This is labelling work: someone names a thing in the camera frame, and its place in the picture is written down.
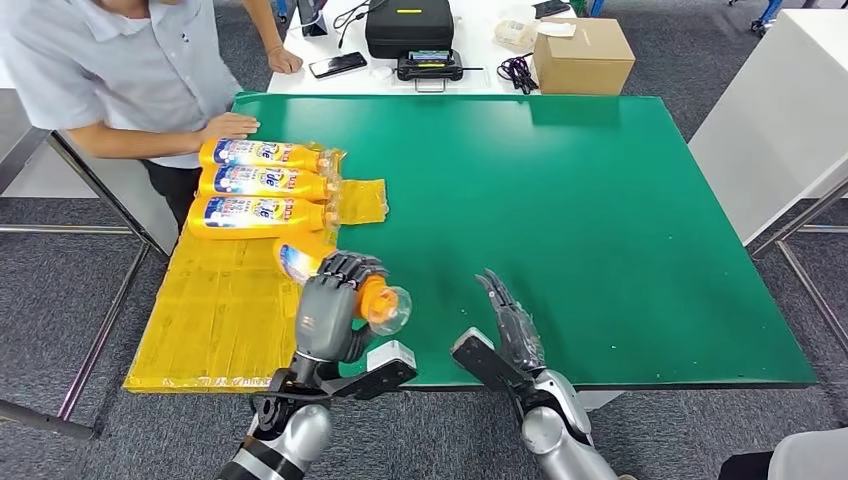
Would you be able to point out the white crumpled tissue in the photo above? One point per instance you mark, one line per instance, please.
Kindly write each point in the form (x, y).
(556, 28)

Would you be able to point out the blue wheeled cart frame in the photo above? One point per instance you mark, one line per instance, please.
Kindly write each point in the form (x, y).
(768, 12)

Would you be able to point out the yellow taped cardboard mat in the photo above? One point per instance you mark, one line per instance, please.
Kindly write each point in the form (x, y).
(218, 318)

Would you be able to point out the white table foot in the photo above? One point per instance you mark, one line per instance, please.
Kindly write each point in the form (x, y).
(599, 400)

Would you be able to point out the clear plastic packet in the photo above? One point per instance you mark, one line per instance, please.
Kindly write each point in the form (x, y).
(513, 33)

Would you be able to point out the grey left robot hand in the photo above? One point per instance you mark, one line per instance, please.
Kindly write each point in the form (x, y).
(324, 318)

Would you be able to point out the small black flat device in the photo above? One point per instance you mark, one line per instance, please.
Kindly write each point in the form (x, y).
(552, 8)

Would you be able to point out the dark tablet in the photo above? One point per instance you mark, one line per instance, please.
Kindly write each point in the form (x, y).
(311, 20)

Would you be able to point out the person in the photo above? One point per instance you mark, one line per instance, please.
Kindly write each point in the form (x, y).
(119, 73)

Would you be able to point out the white table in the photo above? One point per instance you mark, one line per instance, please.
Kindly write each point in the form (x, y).
(782, 119)
(132, 199)

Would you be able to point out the black handheld controller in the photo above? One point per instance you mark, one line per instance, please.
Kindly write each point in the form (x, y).
(429, 66)

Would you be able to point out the small white round case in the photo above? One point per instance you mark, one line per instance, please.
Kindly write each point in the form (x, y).
(381, 71)

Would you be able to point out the dark smartphone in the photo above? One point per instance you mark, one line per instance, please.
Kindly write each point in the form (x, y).
(338, 65)

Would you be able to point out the black carrying case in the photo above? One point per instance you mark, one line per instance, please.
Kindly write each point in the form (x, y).
(409, 30)

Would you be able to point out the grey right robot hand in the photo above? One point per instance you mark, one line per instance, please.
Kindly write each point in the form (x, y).
(517, 331)

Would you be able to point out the grey steel table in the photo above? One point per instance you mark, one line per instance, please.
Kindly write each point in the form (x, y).
(20, 146)

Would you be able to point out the orange detergent bottle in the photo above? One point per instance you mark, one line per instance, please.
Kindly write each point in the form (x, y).
(301, 258)
(305, 185)
(301, 158)
(225, 222)

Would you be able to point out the brown cardboard box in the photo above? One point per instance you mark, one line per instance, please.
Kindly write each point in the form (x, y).
(583, 60)

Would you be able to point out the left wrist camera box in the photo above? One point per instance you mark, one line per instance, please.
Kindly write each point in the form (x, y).
(384, 371)

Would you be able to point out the white chair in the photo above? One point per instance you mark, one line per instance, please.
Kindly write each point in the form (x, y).
(811, 457)

